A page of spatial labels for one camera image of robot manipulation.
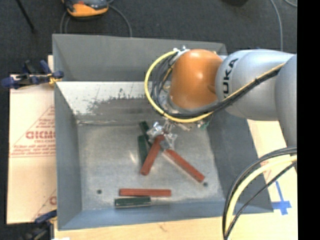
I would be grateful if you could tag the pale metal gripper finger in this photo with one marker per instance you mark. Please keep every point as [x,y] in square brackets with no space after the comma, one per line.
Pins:
[170,140]
[154,130]

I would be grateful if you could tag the red-brown block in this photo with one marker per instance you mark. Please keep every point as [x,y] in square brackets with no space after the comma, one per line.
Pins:
[145,192]
[149,160]
[185,166]

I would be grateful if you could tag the dark green flat block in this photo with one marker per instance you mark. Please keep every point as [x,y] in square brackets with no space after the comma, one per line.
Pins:
[142,150]
[132,202]

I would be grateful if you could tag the grey metal bin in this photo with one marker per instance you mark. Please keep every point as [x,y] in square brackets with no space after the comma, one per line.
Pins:
[110,159]

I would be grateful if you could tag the brown cardboard board, red print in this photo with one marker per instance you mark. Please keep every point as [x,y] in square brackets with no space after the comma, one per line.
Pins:
[30,159]

